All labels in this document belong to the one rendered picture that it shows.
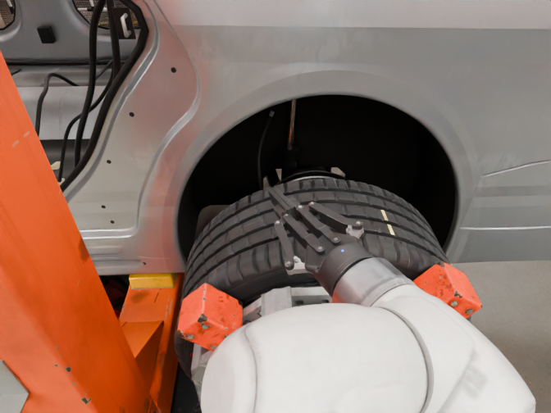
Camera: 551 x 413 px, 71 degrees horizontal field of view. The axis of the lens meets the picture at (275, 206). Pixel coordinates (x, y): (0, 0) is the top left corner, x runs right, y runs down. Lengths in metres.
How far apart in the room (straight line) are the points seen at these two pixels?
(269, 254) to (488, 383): 0.42
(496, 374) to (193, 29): 0.73
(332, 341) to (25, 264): 0.37
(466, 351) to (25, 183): 0.49
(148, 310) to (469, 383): 1.02
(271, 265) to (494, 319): 1.73
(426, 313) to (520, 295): 2.08
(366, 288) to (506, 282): 2.08
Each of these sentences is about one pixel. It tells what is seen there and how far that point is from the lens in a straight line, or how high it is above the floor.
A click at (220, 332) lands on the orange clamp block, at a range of 0.69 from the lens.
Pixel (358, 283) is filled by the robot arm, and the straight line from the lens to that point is 0.45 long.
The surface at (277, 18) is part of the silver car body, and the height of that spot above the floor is 1.47.
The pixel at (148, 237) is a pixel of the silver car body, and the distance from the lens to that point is 1.14.
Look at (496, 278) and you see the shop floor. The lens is 2.49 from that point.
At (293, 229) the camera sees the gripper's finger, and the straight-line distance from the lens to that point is 0.57.
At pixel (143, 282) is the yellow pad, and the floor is 0.71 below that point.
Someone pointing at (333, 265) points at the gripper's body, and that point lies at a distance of 0.48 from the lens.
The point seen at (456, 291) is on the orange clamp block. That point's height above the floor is 1.16.
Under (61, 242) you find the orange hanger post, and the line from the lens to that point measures 0.60.
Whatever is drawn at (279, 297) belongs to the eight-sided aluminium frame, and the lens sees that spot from 0.68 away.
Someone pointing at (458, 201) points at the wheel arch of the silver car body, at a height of 1.00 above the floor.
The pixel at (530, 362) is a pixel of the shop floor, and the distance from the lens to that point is 2.22.
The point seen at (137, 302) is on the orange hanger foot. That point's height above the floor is 0.68.
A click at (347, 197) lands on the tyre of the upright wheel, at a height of 1.18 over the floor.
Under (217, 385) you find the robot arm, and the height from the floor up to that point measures 1.40.
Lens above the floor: 1.66
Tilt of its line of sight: 39 degrees down
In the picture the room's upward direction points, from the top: straight up
